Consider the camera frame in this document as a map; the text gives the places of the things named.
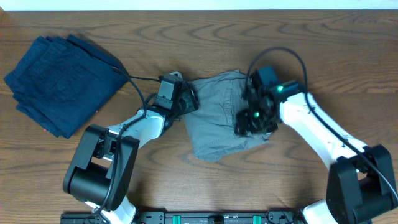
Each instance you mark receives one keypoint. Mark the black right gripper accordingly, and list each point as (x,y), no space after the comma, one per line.
(244,123)

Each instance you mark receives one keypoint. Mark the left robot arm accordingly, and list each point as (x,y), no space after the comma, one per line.
(100,171)

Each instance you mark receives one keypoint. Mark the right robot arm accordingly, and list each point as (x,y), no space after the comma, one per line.
(361,183)

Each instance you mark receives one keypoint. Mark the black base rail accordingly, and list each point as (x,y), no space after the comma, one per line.
(268,217)

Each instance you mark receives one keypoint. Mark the grey shorts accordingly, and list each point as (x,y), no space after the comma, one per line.
(211,126)

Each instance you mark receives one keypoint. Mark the folded navy blue garment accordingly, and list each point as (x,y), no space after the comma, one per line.
(61,83)

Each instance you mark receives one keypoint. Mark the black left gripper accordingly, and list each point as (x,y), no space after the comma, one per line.
(191,104)

